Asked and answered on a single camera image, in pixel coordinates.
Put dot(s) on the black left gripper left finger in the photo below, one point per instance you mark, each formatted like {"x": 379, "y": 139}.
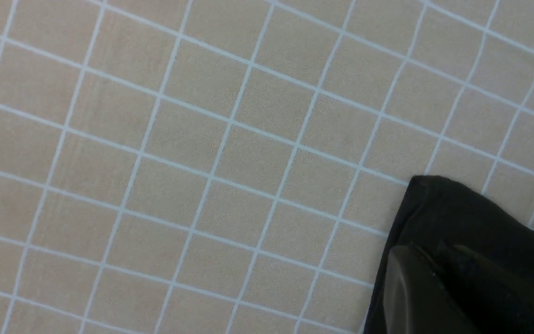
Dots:
{"x": 415, "y": 300}

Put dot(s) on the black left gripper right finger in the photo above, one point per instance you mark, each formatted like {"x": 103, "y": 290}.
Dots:
{"x": 496, "y": 301}

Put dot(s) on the dark gray long-sleeve shirt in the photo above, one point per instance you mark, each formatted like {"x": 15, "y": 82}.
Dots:
{"x": 437, "y": 213}

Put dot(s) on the beige checkered tablecloth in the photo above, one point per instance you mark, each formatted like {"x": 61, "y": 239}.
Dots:
{"x": 234, "y": 166}

